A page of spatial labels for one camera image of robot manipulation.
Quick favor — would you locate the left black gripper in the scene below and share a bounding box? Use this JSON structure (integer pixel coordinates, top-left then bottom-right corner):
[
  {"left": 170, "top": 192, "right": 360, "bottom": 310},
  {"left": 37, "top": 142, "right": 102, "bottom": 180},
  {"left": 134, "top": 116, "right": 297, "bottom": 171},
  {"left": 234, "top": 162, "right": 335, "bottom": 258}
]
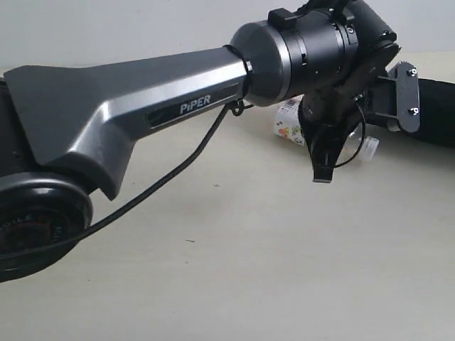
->
[{"left": 299, "top": 45, "right": 400, "bottom": 183}]

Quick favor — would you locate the square bottle white fruit label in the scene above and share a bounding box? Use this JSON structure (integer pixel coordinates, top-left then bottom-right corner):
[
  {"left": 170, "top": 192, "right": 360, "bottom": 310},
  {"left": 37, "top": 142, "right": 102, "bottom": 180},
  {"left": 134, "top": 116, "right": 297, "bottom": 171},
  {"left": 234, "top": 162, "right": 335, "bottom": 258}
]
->
[{"left": 272, "top": 99, "right": 381, "bottom": 163}]

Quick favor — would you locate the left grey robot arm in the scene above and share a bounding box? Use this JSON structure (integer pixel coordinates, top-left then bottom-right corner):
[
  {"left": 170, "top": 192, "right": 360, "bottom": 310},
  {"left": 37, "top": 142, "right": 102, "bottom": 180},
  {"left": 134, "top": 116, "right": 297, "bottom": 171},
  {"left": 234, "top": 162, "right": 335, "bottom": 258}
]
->
[{"left": 1, "top": 1, "right": 400, "bottom": 282}]

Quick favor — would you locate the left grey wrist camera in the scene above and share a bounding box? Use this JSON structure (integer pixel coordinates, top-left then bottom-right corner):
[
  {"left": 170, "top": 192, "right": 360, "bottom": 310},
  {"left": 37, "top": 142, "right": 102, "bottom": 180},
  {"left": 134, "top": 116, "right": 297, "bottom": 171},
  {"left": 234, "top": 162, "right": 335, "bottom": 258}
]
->
[{"left": 388, "top": 61, "right": 420, "bottom": 133}]

